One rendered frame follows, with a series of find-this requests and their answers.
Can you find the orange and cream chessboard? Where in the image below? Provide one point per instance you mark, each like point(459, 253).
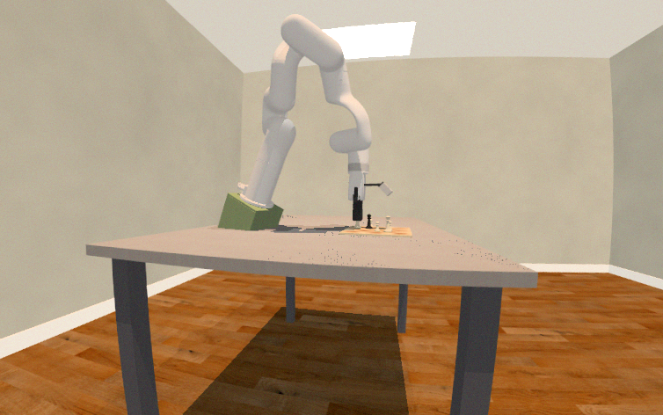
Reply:
point(396, 232)

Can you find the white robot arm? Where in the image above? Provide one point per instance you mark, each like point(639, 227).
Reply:
point(309, 41)

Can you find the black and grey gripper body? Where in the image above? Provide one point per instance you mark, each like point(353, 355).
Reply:
point(357, 179)

